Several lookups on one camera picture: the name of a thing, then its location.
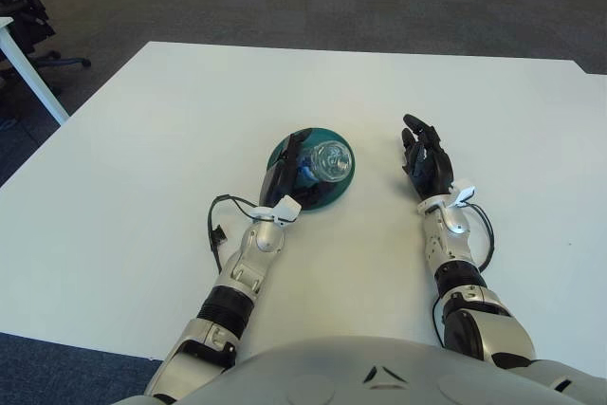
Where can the white adjoining table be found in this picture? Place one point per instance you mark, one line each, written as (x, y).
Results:
(602, 79)

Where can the white left wrist connector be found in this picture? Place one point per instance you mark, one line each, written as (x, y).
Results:
(284, 209)

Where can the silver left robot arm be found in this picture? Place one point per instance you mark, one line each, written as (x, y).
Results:
(251, 253)

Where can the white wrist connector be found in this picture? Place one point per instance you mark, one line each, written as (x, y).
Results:
(464, 195)
(284, 209)

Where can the teal round plate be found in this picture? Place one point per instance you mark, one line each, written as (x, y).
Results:
(332, 194)

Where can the white right wrist connector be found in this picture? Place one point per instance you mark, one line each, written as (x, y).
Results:
(464, 195)

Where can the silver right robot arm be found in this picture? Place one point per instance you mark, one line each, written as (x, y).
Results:
(450, 239)

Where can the clear plastic bottle blue cap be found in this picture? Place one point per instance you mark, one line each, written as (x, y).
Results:
(332, 160)

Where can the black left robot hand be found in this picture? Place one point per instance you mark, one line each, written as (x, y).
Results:
(277, 182)

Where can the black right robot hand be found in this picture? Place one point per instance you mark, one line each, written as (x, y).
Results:
(434, 170)

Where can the grey robot torso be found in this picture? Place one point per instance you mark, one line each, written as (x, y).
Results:
(332, 376)

